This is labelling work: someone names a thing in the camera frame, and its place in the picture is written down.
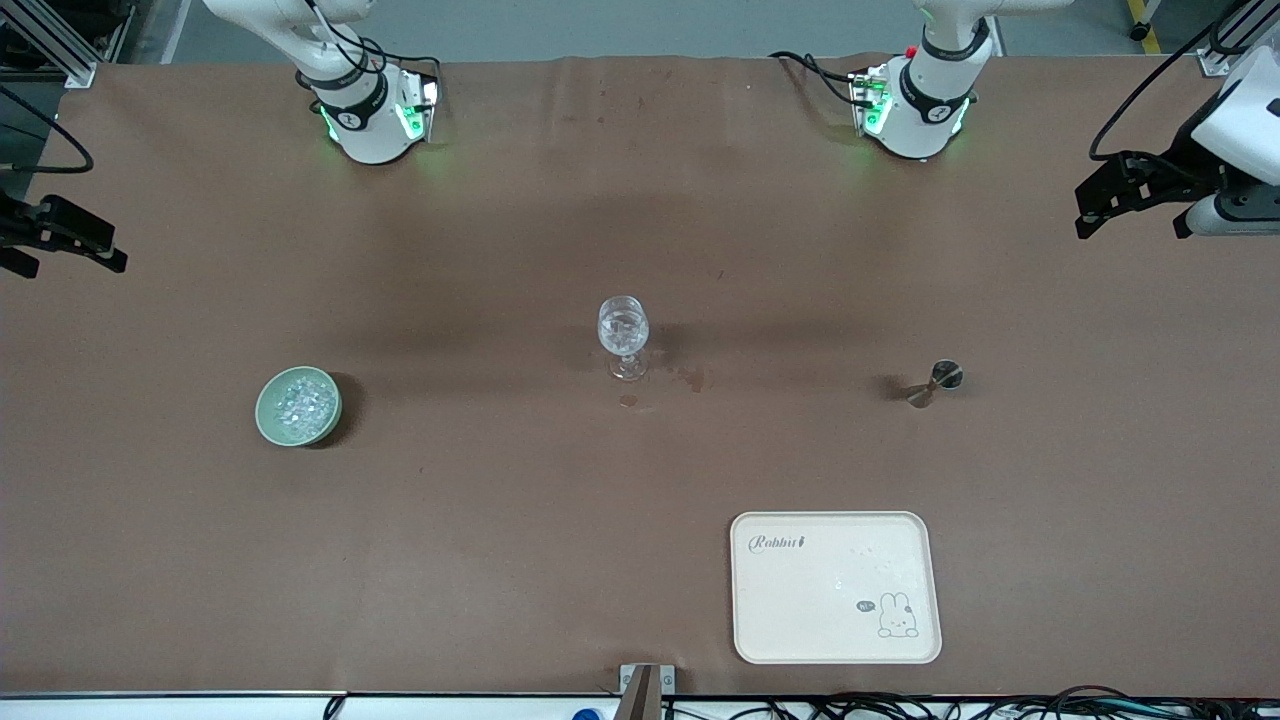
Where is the clear stemmed wine glass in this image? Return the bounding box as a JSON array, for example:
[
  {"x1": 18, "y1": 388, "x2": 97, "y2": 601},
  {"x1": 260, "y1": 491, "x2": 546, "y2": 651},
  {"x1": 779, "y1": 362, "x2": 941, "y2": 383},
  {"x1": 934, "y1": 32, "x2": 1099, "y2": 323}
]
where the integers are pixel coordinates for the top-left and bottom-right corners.
[{"x1": 597, "y1": 296, "x2": 651, "y2": 382}]

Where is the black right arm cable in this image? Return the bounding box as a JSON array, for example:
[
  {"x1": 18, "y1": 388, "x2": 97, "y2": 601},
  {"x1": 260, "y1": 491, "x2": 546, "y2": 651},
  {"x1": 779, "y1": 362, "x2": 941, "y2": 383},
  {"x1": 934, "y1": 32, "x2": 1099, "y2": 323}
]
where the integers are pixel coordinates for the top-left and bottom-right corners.
[{"x1": 0, "y1": 85, "x2": 94, "y2": 174}]

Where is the black base cable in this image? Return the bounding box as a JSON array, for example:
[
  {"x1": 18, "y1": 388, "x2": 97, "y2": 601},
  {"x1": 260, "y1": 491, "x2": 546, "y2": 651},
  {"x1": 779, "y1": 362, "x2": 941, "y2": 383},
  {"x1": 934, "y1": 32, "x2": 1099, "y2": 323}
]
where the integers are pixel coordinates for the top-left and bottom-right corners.
[
  {"x1": 300, "y1": 0, "x2": 446, "y2": 81},
  {"x1": 768, "y1": 50, "x2": 863, "y2": 109}
]

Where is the white table edge rail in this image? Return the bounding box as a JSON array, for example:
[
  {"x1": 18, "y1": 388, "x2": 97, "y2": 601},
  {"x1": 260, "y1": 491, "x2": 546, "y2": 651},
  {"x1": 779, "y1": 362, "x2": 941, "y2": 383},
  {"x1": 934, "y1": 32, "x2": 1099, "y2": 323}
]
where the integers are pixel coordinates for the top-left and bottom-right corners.
[{"x1": 0, "y1": 690, "x2": 1280, "y2": 720}]

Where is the aluminium frame corner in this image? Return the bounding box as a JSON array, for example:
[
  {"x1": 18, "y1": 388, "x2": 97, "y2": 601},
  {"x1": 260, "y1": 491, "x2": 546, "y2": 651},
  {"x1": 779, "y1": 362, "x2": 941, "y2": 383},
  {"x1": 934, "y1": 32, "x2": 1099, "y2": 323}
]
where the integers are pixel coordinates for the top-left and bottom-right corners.
[
  {"x1": 0, "y1": 0, "x2": 101, "y2": 89},
  {"x1": 1197, "y1": 0, "x2": 1280, "y2": 76}
]

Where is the black cable bundle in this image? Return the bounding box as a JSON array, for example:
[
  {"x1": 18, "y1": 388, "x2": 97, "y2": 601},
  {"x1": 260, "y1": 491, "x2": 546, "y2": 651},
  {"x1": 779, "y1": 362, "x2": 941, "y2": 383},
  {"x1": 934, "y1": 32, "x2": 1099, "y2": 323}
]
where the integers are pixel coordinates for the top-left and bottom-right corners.
[{"x1": 660, "y1": 685, "x2": 1280, "y2": 720}]

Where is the green ceramic bowl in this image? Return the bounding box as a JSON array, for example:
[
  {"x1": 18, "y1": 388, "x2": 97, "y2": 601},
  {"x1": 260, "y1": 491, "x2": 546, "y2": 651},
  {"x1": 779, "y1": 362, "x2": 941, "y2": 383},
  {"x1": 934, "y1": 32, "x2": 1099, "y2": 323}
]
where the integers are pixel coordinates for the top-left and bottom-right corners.
[{"x1": 255, "y1": 366, "x2": 343, "y2": 447}]

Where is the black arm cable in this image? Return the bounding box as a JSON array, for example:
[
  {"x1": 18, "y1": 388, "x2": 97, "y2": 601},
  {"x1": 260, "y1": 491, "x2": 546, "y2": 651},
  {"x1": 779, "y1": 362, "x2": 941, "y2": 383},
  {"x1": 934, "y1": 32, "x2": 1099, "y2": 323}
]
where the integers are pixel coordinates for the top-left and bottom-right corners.
[
  {"x1": 0, "y1": 85, "x2": 94, "y2": 174},
  {"x1": 1088, "y1": 0, "x2": 1256, "y2": 163}
]

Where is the steel double jigger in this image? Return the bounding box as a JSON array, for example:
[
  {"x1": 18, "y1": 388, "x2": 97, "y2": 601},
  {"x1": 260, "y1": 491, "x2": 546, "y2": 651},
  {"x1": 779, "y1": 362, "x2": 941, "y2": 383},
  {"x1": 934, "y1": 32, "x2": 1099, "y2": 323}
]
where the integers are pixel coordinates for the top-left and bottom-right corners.
[{"x1": 906, "y1": 360, "x2": 964, "y2": 409}]

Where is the brown table cover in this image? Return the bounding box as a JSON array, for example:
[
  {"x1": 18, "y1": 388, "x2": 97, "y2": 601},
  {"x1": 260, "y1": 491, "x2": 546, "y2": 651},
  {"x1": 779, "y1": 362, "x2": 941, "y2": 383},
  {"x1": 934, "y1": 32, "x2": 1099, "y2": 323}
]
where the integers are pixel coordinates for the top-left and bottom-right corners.
[{"x1": 0, "y1": 55, "x2": 1280, "y2": 698}]

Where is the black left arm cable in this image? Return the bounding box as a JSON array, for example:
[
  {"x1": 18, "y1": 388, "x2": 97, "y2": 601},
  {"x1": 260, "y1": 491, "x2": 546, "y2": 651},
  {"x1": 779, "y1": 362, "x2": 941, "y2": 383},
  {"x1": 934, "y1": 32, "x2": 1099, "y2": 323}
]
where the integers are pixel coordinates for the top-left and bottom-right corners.
[{"x1": 1088, "y1": 0, "x2": 1256, "y2": 163}]

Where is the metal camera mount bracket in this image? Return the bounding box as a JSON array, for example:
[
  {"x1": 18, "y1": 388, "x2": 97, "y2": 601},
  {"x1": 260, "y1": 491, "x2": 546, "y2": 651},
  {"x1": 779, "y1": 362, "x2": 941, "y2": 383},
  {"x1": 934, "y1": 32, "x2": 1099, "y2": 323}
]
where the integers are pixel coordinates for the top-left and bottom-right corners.
[{"x1": 619, "y1": 663, "x2": 677, "y2": 720}]

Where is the clear ice cubes pile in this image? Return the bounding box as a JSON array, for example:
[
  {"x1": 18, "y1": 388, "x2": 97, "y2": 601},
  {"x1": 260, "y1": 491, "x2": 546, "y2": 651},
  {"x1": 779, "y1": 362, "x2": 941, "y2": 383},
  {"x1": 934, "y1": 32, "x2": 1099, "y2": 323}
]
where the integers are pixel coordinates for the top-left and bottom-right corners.
[{"x1": 270, "y1": 372, "x2": 336, "y2": 436}]

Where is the cream rabbit print tray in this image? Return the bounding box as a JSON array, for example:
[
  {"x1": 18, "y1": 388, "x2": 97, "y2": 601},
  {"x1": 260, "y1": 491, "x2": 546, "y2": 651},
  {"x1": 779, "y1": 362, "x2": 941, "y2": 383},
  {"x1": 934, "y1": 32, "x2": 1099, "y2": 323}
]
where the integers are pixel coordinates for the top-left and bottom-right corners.
[{"x1": 730, "y1": 511, "x2": 943, "y2": 665}]

